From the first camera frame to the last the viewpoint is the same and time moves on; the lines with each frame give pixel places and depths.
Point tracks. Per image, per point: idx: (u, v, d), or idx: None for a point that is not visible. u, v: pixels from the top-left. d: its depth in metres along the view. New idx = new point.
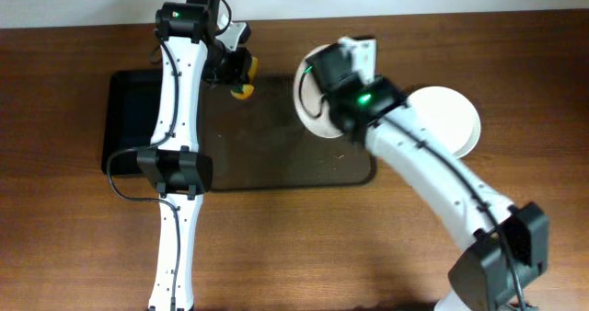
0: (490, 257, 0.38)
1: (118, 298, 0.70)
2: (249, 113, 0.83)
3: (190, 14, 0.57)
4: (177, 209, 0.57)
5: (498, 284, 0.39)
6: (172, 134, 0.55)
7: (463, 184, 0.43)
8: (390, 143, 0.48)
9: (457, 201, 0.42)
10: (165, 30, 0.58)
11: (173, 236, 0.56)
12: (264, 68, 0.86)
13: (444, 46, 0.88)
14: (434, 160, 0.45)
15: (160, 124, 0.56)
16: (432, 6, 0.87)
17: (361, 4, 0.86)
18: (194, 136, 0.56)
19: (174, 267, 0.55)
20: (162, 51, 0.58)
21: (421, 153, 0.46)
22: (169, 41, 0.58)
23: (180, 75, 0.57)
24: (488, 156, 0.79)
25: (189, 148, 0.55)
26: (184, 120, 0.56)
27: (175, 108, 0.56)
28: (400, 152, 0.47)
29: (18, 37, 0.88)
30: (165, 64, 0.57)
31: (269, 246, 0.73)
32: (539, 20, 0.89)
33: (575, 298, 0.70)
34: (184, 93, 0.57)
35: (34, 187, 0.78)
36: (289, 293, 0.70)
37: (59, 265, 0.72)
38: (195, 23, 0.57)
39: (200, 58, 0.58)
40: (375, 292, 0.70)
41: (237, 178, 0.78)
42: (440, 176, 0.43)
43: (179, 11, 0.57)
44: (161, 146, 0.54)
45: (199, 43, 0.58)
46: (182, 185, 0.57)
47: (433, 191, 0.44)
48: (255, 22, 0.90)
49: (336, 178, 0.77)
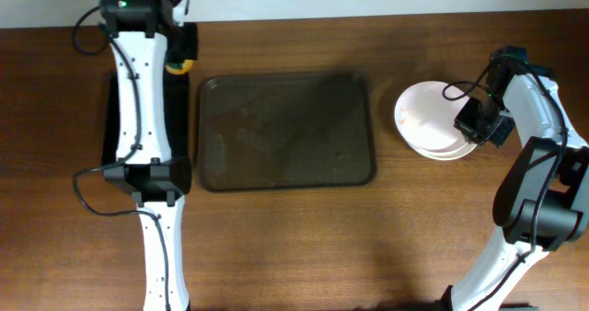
0: (548, 150, 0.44)
1: (119, 300, 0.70)
2: (249, 113, 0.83)
3: (140, 4, 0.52)
4: (157, 217, 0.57)
5: (532, 191, 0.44)
6: (139, 146, 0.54)
7: (558, 116, 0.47)
8: (525, 85, 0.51)
9: (545, 125, 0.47)
10: (113, 24, 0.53)
11: (157, 245, 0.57)
12: (262, 67, 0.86)
13: (443, 46, 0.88)
14: (545, 103, 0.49)
15: (124, 135, 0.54)
16: (431, 7, 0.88)
17: (360, 4, 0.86)
18: (162, 143, 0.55)
19: (164, 274, 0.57)
20: (113, 49, 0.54)
21: (542, 97, 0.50)
22: (120, 38, 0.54)
23: (139, 78, 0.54)
24: (488, 156, 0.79)
25: (159, 158, 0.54)
26: (150, 129, 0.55)
27: (137, 116, 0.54)
28: (529, 96, 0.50)
29: (17, 35, 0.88)
30: (120, 67, 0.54)
31: (269, 247, 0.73)
32: (538, 20, 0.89)
33: (575, 298, 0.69)
34: (144, 97, 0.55)
35: (32, 188, 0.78)
36: (290, 294, 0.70)
37: (58, 267, 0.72)
38: (148, 14, 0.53)
39: (157, 54, 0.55)
40: (375, 293, 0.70)
41: (235, 178, 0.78)
42: (540, 109, 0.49)
43: (125, 0, 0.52)
44: (129, 162, 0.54)
45: (154, 38, 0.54)
46: (157, 195, 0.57)
47: (532, 118, 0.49)
48: (255, 21, 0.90)
49: (335, 179, 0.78)
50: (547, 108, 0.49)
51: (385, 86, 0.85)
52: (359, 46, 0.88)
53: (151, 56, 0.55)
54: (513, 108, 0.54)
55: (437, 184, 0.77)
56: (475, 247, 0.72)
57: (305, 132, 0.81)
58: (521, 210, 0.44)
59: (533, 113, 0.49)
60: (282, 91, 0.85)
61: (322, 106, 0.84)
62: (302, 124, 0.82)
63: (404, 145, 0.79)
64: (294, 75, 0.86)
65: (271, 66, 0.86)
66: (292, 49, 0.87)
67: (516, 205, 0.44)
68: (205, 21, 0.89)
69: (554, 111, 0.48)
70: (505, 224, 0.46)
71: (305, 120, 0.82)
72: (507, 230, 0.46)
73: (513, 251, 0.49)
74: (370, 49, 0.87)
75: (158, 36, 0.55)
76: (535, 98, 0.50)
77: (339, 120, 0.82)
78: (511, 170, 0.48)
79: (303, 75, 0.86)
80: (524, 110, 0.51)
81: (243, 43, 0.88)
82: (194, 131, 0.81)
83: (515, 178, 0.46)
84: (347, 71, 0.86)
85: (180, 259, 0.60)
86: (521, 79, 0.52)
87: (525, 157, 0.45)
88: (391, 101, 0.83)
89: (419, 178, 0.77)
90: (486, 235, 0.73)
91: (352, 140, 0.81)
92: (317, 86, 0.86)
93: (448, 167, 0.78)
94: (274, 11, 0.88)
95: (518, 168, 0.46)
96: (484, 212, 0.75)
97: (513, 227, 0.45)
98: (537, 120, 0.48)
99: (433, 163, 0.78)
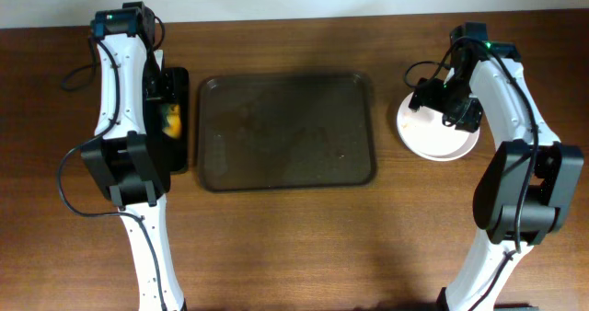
0: (521, 155, 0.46)
1: (118, 300, 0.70)
2: (250, 114, 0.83)
3: (124, 14, 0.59)
4: (142, 219, 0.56)
5: (509, 193, 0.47)
6: (117, 122, 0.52)
7: (526, 109, 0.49)
8: (491, 73, 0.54)
9: (515, 120, 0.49)
10: (98, 28, 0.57)
11: (144, 246, 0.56)
12: (263, 67, 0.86)
13: (444, 45, 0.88)
14: (512, 95, 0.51)
15: (103, 115, 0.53)
16: (431, 6, 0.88)
17: (360, 3, 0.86)
18: (138, 124, 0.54)
19: (155, 275, 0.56)
20: (98, 49, 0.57)
21: (508, 86, 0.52)
22: (104, 39, 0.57)
23: (121, 67, 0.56)
24: (488, 156, 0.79)
25: (135, 131, 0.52)
26: (128, 108, 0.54)
27: (118, 97, 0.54)
28: (496, 86, 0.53)
29: (19, 34, 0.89)
30: (104, 60, 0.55)
31: (269, 247, 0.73)
32: (537, 20, 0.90)
33: (575, 298, 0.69)
34: (125, 81, 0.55)
35: (32, 187, 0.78)
36: (290, 294, 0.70)
37: (57, 267, 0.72)
38: (131, 20, 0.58)
39: (138, 56, 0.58)
40: (375, 293, 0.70)
41: (235, 178, 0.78)
42: (508, 101, 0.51)
43: (111, 13, 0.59)
44: (106, 137, 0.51)
45: (135, 39, 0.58)
46: (139, 196, 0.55)
47: (502, 109, 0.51)
48: (256, 21, 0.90)
49: (336, 179, 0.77)
50: (514, 98, 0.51)
51: (385, 85, 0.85)
52: (358, 45, 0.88)
53: (132, 51, 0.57)
54: (480, 96, 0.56)
55: (436, 184, 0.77)
56: None
57: (304, 132, 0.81)
58: (502, 213, 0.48)
59: (501, 106, 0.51)
60: (283, 91, 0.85)
61: (321, 105, 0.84)
62: (302, 124, 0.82)
63: (405, 145, 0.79)
64: (294, 76, 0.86)
65: (271, 65, 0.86)
66: (294, 48, 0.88)
67: (496, 211, 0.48)
68: (207, 21, 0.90)
69: (522, 103, 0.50)
70: (489, 228, 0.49)
71: (306, 120, 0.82)
72: (490, 233, 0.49)
73: (502, 248, 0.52)
74: (371, 48, 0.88)
75: (139, 41, 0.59)
76: (501, 87, 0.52)
77: (339, 120, 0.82)
78: (487, 173, 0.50)
79: (303, 75, 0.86)
80: (492, 100, 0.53)
81: (244, 43, 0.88)
82: (194, 130, 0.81)
83: (493, 184, 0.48)
84: (348, 70, 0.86)
85: (169, 256, 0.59)
86: (485, 66, 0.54)
87: (500, 164, 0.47)
88: (391, 100, 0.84)
89: (419, 178, 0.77)
90: None
91: (353, 139, 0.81)
92: (317, 86, 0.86)
93: (448, 167, 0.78)
94: (274, 11, 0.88)
95: (494, 174, 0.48)
96: None
97: (497, 228, 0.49)
98: (507, 116, 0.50)
99: (434, 163, 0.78)
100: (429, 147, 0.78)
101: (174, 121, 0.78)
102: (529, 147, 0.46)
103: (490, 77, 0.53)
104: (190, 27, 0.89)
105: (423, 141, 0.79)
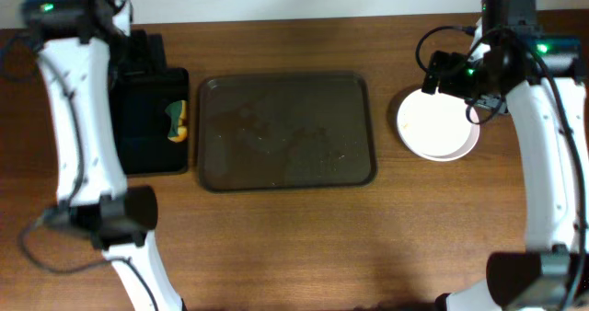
0: (559, 269, 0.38)
1: (118, 300, 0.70)
2: (250, 113, 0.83)
3: (67, 4, 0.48)
4: (130, 259, 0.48)
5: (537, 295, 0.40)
6: (83, 180, 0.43)
7: (579, 193, 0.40)
8: (538, 112, 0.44)
9: (560, 205, 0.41)
10: (39, 31, 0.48)
11: (136, 280, 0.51)
12: (263, 68, 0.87)
13: (444, 46, 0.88)
14: (559, 160, 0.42)
15: (63, 167, 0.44)
16: (430, 7, 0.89)
17: (360, 3, 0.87)
18: (111, 170, 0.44)
19: (153, 301, 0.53)
20: (44, 65, 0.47)
21: (559, 145, 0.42)
22: (47, 47, 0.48)
23: (75, 95, 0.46)
24: (487, 156, 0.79)
25: (109, 190, 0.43)
26: (94, 155, 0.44)
27: (77, 141, 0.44)
28: (544, 138, 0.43)
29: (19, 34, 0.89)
30: (52, 86, 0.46)
31: (270, 247, 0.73)
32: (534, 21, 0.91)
33: None
34: (83, 111, 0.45)
35: (31, 188, 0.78)
36: (290, 294, 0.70)
37: (55, 267, 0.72)
38: (79, 14, 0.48)
39: (95, 65, 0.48)
40: (375, 293, 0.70)
41: (235, 178, 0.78)
42: (554, 171, 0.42)
43: None
44: (74, 201, 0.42)
45: (89, 42, 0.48)
46: (119, 237, 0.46)
47: (548, 181, 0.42)
48: (256, 22, 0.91)
49: (336, 179, 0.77)
50: (565, 168, 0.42)
51: (386, 85, 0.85)
52: (358, 46, 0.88)
53: (87, 58, 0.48)
54: (528, 131, 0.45)
55: (436, 184, 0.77)
56: (475, 246, 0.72)
57: (305, 132, 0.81)
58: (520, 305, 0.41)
59: (546, 176, 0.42)
60: (283, 91, 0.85)
61: (321, 106, 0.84)
62: (303, 125, 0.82)
63: (404, 144, 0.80)
64: (294, 75, 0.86)
65: (271, 65, 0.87)
66: (294, 48, 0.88)
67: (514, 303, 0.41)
68: (208, 21, 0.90)
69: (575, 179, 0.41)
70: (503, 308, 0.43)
71: (306, 120, 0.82)
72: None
73: None
74: (371, 49, 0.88)
75: (96, 40, 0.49)
76: (549, 147, 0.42)
77: (339, 120, 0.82)
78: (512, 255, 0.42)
79: (303, 75, 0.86)
80: (535, 151, 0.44)
81: (244, 44, 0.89)
82: (195, 130, 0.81)
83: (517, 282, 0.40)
84: (348, 71, 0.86)
85: (167, 278, 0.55)
86: (533, 94, 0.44)
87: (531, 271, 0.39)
88: (391, 100, 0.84)
89: (419, 178, 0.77)
90: (486, 235, 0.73)
91: (353, 140, 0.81)
92: (317, 86, 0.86)
93: (448, 167, 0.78)
94: (274, 11, 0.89)
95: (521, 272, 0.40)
96: (483, 211, 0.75)
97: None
98: (551, 198, 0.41)
99: (434, 163, 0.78)
100: (430, 146, 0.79)
101: (183, 132, 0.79)
102: (571, 257, 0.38)
103: (535, 118, 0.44)
104: (191, 27, 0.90)
105: (423, 141, 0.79)
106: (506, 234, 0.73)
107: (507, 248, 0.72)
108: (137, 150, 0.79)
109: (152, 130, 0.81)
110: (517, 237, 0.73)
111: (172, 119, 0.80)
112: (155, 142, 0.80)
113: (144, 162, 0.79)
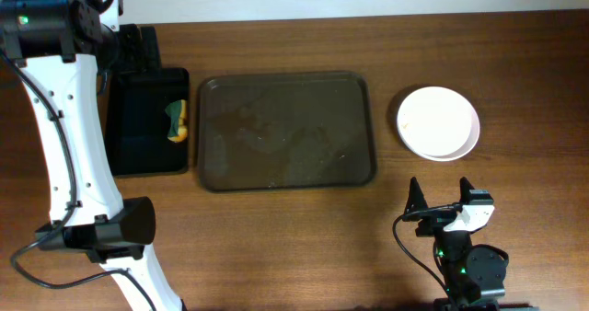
0: None
1: (118, 301, 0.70)
2: (249, 113, 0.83)
3: (46, 16, 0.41)
4: (127, 270, 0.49)
5: None
6: (76, 205, 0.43)
7: None
8: None
9: None
10: (15, 44, 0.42)
11: (136, 289, 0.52)
12: (263, 67, 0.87)
13: (443, 46, 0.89)
14: None
15: (54, 191, 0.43)
16: (430, 7, 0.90)
17: (359, 4, 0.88)
18: (105, 195, 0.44)
19: (151, 307, 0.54)
20: (24, 84, 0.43)
21: None
22: (28, 65, 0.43)
23: (63, 119, 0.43)
24: (488, 156, 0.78)
25: (105, 215, 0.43)
26: (88, 179, 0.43)
27: (69, 168, 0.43)
28: None
29: None
30: (36, 105, 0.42)
31: (270, 247, 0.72)
32: (534, 21, 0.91)
33: (576, 298, 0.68)
34: (73, 139, 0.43)
35: (33, 187, 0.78)
36: (290, 294, 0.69)
37: (54, 267, 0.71)
38: (60, 25, 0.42)
39: (83, 82, 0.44)
40: (375, 293, 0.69)
41: (234, 178, 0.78)
42: None
43: (26, 2, 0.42)
44: (67, 224, 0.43)
45: (75, 60, 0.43)
46: (118, 250, 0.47)
47: None
48: (257, 21, 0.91)
49: (335, 178, 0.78)
50: None
51: (386, 84, 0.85)
52: (359, 46, 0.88)
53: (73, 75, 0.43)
54: None
55: (437, 183, 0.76)
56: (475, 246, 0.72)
57: (305, 132, 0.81)
58: None
59: None
60: (283, 90, 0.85)
61: (321, 106, 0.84)
62: (302, 124, 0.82)
63: (404, 145, 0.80)
64: (294, 75, 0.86)
65: (271, 65, 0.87)
66: (294, 47, 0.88)
67: None
68: (209, 21, 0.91)
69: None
70: None
71: (306, 120, 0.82)
72: None
73: None
74: (371, 49, 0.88)
75: (80, 53, 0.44)
76: None
77: (339, 120, 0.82)
78: None
79: (302, 74, 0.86)
80: None
81: (245, 43, 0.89)
82: (194, 130, 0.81)
83: None
84: (348, 71, 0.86)
85: (164, 282, 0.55)
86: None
87: None
88: (391, 99, 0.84)
89: (419, 178, 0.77)
90: (486, 235, 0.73)
91: (353, 140, 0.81)
92: (317, 86, 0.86)
93: (449, 167, 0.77)
94: (274, 11, 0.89)
95: None
96: None
97: None
98: None
99: (434, 163, 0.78)
100: (430, 147, 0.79)
101: (183, 132, 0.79)
102: None
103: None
104: (192, 27, 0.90)
105: (424, 142, 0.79)
106: (507, 234, 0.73)
107: (508, 249, 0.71)
108: (137, 149, 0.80)
109: (154, 130, 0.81)
110: (518, 236, 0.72)
111: (172, 119, 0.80)
112: (155, 142, 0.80)
113: (144, 162, 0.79)
